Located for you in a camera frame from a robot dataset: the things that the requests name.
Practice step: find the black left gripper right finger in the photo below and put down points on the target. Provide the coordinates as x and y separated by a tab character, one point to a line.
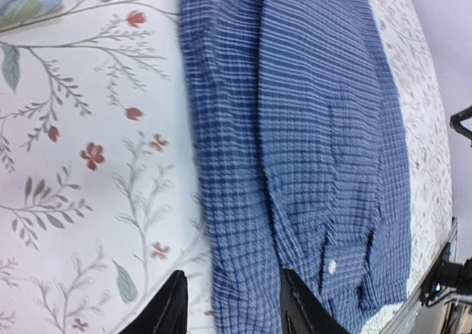
301	312

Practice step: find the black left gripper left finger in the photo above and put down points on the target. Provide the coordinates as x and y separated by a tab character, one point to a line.
166	312

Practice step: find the blue checkered shirt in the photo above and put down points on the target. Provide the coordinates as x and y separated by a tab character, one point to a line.
302	158

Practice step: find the floral patterned table cloth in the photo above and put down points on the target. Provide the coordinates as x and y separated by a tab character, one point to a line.
100	188

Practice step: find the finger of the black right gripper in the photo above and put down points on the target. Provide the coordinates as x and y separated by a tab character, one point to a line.
456	123

